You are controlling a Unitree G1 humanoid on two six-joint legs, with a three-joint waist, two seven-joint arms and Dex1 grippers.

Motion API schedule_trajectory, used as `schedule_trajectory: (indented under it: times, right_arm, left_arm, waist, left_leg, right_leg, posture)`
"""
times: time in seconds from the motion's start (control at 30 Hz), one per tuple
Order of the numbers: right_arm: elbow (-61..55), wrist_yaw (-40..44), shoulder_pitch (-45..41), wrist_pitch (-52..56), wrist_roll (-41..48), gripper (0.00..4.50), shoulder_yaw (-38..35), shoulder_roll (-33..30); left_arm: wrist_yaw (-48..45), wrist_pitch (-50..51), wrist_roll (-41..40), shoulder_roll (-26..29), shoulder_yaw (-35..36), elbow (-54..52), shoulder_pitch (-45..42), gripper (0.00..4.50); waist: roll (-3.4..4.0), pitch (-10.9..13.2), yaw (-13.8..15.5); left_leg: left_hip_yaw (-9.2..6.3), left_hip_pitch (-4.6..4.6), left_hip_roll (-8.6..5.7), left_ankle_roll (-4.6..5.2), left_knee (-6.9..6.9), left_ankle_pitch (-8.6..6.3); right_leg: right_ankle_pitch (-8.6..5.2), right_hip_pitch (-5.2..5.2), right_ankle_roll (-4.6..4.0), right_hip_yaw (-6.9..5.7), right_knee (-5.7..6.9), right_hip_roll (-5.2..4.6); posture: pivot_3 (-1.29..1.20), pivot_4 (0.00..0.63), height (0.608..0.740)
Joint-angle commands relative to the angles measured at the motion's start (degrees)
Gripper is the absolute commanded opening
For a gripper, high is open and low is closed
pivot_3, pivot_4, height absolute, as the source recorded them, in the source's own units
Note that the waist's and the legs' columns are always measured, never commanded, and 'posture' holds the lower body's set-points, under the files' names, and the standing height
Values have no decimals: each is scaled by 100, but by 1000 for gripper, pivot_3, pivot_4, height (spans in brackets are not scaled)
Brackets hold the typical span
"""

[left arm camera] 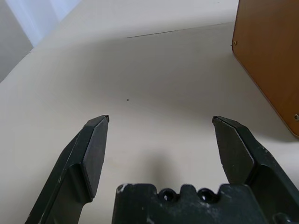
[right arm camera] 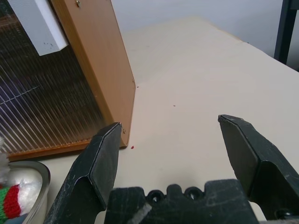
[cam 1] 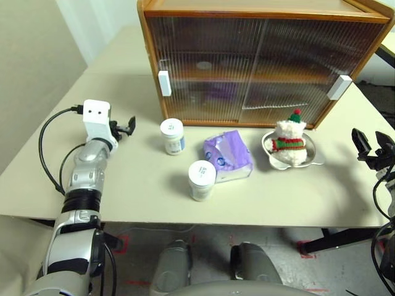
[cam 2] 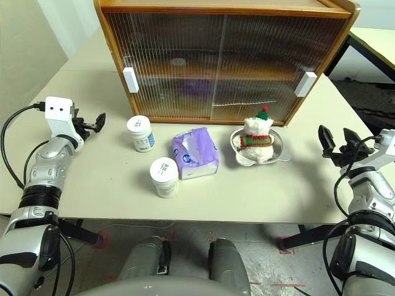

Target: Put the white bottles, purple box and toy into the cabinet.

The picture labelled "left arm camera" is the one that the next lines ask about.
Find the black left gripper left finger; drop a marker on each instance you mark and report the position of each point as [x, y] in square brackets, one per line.
[77, 168]

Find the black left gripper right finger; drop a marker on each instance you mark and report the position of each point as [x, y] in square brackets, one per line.
[236, 154]

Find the brown wooden cabinet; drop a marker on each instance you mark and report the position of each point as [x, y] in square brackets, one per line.
[268, 58]

